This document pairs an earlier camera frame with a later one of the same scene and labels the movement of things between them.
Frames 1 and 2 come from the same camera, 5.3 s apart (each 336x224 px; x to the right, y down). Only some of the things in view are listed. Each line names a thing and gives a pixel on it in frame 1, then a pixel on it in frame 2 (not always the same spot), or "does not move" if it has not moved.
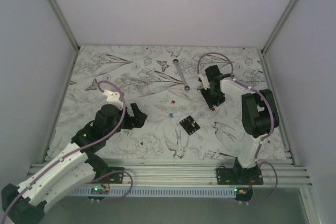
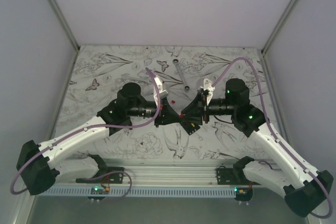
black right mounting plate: [239, 176] does not move
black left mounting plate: [113, 178] does not move
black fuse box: [189, 125] does not move
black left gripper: [136, 121] to [167, 115]
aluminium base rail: [277, 172] does not move
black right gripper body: [212, 98] to [206, 116]
